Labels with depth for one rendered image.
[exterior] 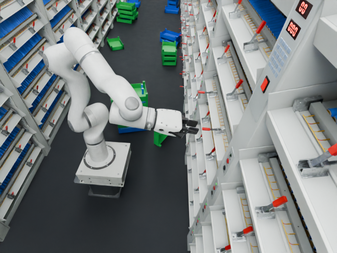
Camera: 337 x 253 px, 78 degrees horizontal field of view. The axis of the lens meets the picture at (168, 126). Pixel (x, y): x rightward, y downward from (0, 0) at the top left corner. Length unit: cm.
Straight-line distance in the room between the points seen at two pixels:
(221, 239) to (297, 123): 60
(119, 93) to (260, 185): 49
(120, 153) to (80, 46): 88
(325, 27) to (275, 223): 41
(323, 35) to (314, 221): 28
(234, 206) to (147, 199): 109
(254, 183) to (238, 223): 20
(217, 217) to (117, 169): 76
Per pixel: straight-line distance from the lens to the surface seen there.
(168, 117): 78
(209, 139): 119
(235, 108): 80
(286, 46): 49
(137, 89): 204
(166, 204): 177
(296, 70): 48
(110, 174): 145
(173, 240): 170
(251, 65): 67
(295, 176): 43
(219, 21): 114
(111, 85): 71
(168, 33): 397
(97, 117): 125
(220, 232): 97
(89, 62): 83
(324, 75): 51
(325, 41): 42
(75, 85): 111
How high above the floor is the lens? 164
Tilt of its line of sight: 47 degrees down
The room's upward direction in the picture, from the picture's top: 6 degrees clockwise
